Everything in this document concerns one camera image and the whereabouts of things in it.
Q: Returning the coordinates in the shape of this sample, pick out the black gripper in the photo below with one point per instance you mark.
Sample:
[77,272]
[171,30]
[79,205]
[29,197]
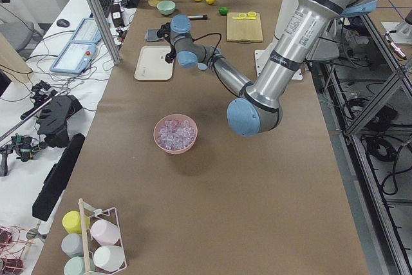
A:
[170,56]

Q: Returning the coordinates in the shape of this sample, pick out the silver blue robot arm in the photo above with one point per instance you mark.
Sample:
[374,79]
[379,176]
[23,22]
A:
[256,108]

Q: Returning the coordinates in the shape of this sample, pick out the clear ice cubes pile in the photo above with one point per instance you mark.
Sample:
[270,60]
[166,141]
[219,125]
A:
[175,135]

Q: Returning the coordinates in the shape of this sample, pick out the white cup rack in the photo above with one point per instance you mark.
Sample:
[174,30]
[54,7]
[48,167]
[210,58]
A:
[93,242]

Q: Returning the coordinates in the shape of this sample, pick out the cream rabbit tray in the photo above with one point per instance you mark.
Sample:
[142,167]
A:
[152,66]

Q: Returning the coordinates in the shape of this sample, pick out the grey folded cloth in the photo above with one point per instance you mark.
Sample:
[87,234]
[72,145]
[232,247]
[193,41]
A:
[151,35]

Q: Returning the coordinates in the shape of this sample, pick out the mint green bowl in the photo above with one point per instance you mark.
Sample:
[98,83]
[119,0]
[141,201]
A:
[166,7]

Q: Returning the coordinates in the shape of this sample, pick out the steel muddler black tip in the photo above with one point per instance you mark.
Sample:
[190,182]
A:
[197,17]

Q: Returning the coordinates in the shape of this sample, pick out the green lime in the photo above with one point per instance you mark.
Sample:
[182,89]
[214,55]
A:
[223,11]

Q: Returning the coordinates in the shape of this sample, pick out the pink bowl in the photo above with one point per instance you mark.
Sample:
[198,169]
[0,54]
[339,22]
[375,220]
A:
[178,117]

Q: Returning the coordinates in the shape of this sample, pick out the wooden cutting board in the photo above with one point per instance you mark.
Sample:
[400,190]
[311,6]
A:
[244,31]

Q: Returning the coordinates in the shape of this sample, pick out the yellow plastic knife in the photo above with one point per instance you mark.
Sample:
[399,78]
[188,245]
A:
[240,18]

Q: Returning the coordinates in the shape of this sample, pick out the blue teach pendant far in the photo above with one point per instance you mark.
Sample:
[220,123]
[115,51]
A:
[87,31]

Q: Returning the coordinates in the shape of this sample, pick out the blue teach pendant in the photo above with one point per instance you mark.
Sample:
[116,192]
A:
[74,58]
[87,31]

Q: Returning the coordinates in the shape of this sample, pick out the blue teach pendant near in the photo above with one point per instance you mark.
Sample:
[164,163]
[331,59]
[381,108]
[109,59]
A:
[74,58]

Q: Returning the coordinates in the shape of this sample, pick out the aluminium frame post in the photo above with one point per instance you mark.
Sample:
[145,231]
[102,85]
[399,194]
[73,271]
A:
[97,11]

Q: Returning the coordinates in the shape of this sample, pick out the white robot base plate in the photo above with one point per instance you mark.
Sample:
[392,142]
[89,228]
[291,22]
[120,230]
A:
[260,64]

